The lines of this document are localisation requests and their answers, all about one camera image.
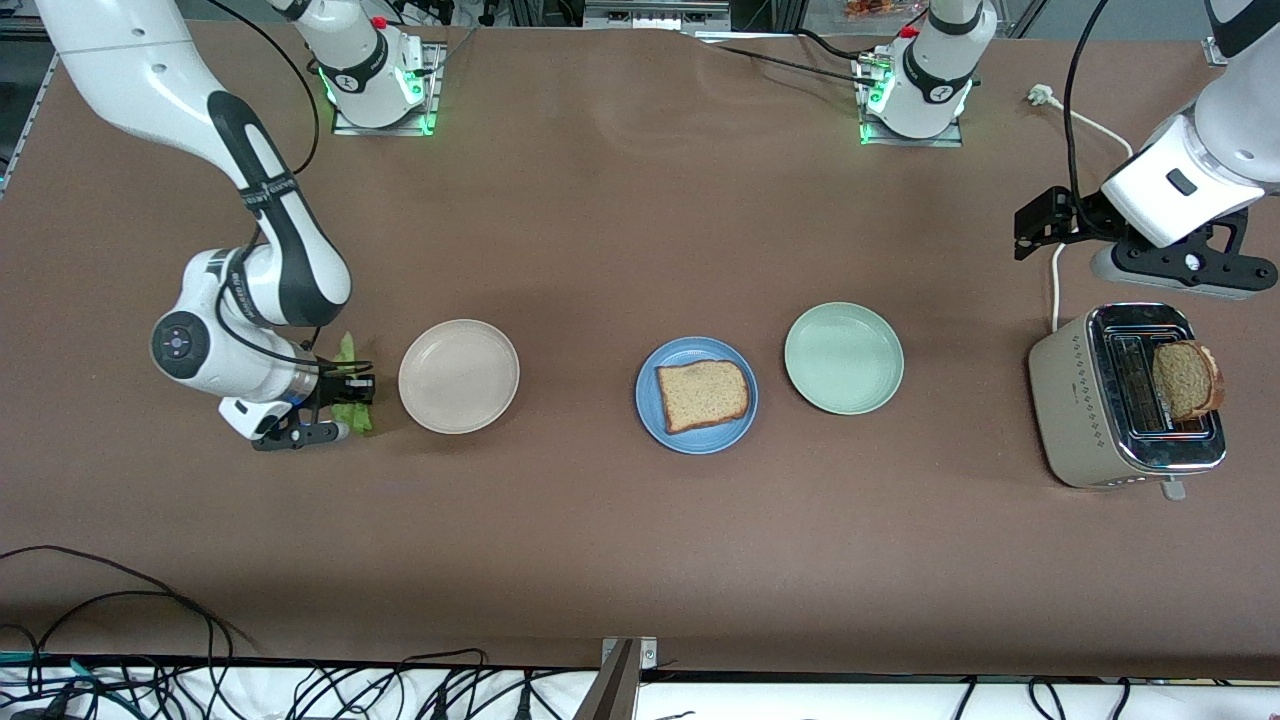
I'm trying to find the black looping cable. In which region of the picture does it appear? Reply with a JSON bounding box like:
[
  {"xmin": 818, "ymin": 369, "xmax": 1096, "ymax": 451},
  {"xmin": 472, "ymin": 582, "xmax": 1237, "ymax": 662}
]
[{"xmin": 0, "ymin": 545, "xmax": 256, "ymax": 691}]

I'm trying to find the blue round plate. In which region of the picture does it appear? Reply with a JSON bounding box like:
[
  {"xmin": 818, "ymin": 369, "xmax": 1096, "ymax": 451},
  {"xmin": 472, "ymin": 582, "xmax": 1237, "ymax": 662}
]
[{"xmin": 635, "ymin": 336, "xmax": 759, "ymax": 456}]

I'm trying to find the brown bread slice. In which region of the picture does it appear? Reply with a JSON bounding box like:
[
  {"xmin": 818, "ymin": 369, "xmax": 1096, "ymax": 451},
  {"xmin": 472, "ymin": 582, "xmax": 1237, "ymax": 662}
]
[
  {"xmin": 1152, "ymin": 340, "xmax": 1225, "ymax": 421},
  {"xmin": 655, "ymin": 359, "xmax": 751, "ymax": 435}
]

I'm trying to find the green lettuce leaf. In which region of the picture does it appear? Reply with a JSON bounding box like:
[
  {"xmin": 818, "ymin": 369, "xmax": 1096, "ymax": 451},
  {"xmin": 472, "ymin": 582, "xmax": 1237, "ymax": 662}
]
[{"xmin": 335, "ymin": 333, "xmax": 374, "ymax": 433}]

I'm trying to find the white toaster power cable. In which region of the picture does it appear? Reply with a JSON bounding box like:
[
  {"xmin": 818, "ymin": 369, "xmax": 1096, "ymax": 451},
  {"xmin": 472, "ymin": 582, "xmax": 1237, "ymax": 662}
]
[{"xmin": 1028, "ymin": 85, "xmax": 1136, "ymax": 333}]

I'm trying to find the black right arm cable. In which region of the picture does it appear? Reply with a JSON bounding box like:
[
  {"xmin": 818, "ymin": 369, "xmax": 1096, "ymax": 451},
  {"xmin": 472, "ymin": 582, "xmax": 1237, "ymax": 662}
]
[{"xmin": 205, "ymin": 0, "xmax": 376, "ymax": 373}]

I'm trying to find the grey electronics box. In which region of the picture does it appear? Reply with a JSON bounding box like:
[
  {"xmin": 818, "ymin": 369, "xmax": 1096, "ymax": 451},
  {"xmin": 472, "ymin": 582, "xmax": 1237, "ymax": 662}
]
[{"xmin": 583, "ymin": 0, "xmax": 733, "ymax": 31}]

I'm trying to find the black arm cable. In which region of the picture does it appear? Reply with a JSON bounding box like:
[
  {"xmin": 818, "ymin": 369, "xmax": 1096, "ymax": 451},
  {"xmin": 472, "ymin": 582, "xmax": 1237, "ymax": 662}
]
[
  {"xmin": 1062, "ymin": 0, "xmax": 1116, "ymax": 236},
  {"xmin": 205, "ymin": 0, "xmax": 376, "ymax": 373}
]

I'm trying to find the beige round plate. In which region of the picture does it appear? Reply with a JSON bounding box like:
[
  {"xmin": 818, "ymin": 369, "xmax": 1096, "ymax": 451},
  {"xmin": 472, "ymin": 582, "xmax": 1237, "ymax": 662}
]
[{"xmin": 398, "ymin": 319, "xmax": 521, "ymax": 435}]

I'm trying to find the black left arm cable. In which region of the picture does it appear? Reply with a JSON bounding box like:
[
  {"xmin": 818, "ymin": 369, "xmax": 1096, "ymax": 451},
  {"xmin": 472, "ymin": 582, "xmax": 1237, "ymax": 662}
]
[{"xmin": 1062, "ymin": 0, "xmax": 1116, "ymax": 236}]

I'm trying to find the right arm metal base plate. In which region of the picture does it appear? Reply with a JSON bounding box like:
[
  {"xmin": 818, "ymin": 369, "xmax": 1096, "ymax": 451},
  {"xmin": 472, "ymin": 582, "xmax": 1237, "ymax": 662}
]
[{"xmin": 332, "ymin": 42, "xmax": 441, "ymax": 137}]

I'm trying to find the small metal corner bracket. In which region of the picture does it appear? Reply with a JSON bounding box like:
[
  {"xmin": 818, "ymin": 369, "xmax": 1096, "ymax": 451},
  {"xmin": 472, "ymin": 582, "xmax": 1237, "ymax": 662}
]
[{"xmin": 600, "ymin": 637, "xmax": 658, "ymax": 669}]

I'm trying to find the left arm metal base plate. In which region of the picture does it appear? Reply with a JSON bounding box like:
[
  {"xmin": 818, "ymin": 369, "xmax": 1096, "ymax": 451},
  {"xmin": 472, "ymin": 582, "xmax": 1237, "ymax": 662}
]
[{"xmin": 858, "ymin": 55, "xmax": 964, "ymax": 149}]

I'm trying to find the pale green round plate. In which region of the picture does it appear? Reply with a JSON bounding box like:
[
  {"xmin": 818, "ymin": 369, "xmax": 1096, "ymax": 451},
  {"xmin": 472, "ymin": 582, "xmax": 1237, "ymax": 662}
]
[{"xmin": 784, "ymin": 302, "xmax": 905, "ymax": 416}]

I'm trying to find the black base connector cable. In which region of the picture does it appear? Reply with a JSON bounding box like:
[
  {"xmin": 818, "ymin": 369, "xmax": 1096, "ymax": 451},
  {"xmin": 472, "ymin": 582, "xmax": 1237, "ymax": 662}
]
[{"xmin": 690, "ymin": 28, "xmax": 886, "ymax": 89}]

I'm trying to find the dark aluminium frame profile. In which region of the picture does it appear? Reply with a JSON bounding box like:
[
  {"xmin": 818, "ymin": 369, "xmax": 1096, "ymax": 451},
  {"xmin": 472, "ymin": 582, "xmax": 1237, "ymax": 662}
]
[{"xmin": 572, "ymin": 640, "xmax": 641, "ymax": 720}]

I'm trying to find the beige chrome toaster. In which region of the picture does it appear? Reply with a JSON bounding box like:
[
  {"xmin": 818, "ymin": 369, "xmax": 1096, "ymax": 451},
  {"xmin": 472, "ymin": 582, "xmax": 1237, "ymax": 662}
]
[{"xmin": 1028, "ymin": 303, "xmax": 1229, "ymax": 501}]

